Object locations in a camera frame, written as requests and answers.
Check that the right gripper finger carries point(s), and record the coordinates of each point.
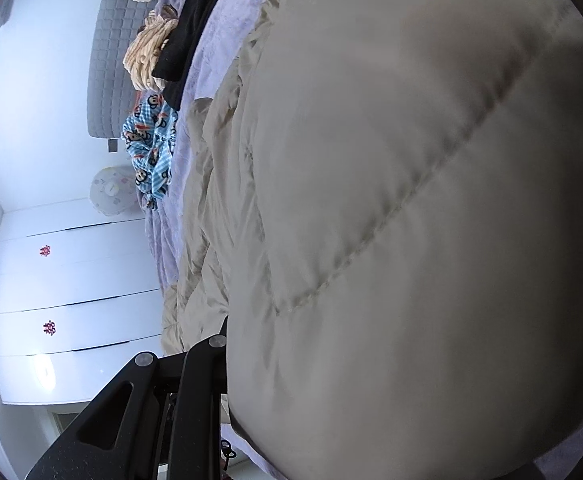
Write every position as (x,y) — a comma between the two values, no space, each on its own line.
(155,412)

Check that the beige puffer jacket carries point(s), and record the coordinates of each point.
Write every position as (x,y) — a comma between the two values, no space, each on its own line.
(385,212)

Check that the white wardrobe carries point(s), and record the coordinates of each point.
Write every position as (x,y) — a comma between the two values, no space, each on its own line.
(79,298)

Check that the white covered fan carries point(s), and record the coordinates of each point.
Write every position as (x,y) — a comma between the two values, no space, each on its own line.
(113,191)

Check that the blue monkey print garment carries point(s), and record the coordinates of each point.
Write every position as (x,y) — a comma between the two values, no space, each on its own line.
(150,136)

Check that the black folded garment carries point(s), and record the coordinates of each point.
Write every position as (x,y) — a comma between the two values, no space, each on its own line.
(176,56)

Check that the lavender plush bedspread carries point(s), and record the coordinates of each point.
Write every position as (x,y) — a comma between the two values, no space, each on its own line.
(229,23)

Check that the cream striped garment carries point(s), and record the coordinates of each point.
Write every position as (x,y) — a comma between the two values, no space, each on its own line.
(144,51)

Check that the grey quilted headboard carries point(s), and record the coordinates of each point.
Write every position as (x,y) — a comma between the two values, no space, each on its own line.
(110,92)

